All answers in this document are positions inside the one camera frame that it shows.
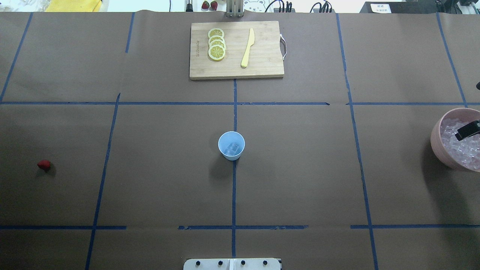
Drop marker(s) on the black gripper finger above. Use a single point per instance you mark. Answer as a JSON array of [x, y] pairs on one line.
[[468, 130]]

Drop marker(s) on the ice cube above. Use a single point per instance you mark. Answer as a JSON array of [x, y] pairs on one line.
[[232, 149]]

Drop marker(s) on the pile of clear ice cubes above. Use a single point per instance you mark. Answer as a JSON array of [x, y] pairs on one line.
[[467, 151]]

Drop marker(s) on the light blue paper cup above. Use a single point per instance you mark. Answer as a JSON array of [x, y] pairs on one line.
[[228, 138]]

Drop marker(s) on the pink bowl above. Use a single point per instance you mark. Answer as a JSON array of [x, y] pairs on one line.
[[464, 115]]

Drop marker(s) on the wooden cutting board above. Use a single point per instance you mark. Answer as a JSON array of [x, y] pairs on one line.
[[266, 60]]

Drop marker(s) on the yellow plastic knife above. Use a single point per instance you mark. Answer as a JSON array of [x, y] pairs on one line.
[[250, 43]]

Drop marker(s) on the lemon slice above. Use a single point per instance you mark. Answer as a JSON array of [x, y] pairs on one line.
[[216, 32], [217, 45], [215, 37], [216, 53]]

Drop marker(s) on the red strawberry on table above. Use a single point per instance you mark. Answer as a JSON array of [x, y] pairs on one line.
[[44, 165]]

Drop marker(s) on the yellow cloth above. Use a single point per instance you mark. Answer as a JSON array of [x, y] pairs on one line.
[[74, 6]]

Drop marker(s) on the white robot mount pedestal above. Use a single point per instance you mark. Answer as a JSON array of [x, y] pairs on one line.
[[233, 264]]

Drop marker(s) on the aluminium frame post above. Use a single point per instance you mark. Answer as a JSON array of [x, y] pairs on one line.
[[235, 8]]

